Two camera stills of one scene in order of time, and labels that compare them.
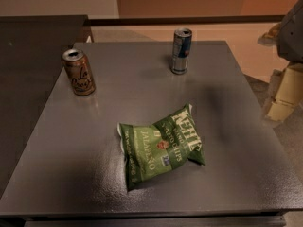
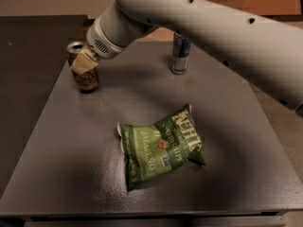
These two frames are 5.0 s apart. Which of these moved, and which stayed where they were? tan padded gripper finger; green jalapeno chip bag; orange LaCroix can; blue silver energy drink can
Moved: orange LaCroix can; tan padded gripper finger
Stayed: blue silver energy drink can; green jalapeno chip bag
